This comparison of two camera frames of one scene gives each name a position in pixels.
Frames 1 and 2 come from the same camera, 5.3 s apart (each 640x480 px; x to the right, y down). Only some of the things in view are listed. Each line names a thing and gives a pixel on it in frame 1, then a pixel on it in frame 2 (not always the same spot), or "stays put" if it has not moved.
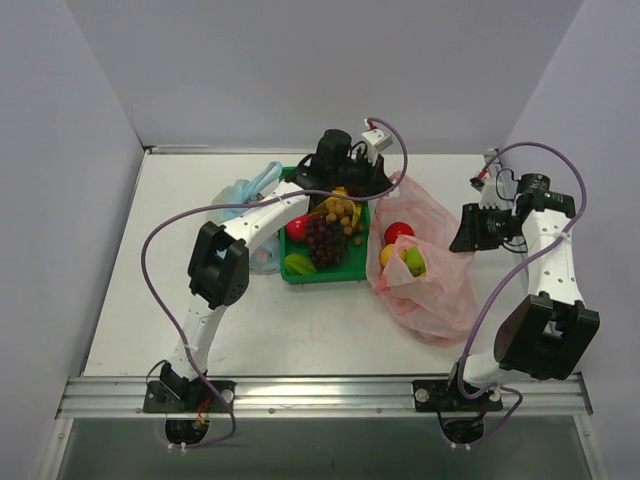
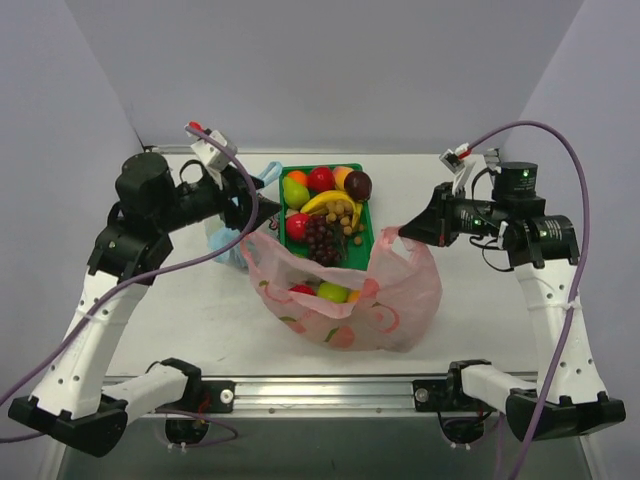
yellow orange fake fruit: [386, 254] → [354, 296]
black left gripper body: [365, 179] → [235, 203]
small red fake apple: [296, 228] stays put
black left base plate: [188, 396] stays put
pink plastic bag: [418, 268] → [393, 306]
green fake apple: [415, 261] → [333, 292]
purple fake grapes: [327, 241] stays put
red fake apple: [394, 229] → [303, 288]
